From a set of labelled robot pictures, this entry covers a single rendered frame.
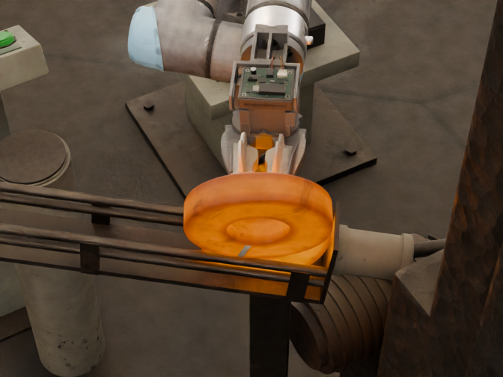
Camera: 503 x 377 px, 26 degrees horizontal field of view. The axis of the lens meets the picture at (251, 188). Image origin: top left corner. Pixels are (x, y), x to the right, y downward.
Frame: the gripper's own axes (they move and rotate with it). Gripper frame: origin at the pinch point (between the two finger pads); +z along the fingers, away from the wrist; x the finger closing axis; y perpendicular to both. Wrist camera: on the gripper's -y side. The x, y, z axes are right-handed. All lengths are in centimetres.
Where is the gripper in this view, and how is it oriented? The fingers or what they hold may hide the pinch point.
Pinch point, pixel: (256, 206)
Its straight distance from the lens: 111.7
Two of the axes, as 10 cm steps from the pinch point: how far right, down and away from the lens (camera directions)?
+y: -0.3, -6.4, -7.7
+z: -1.0, 7.7, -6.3
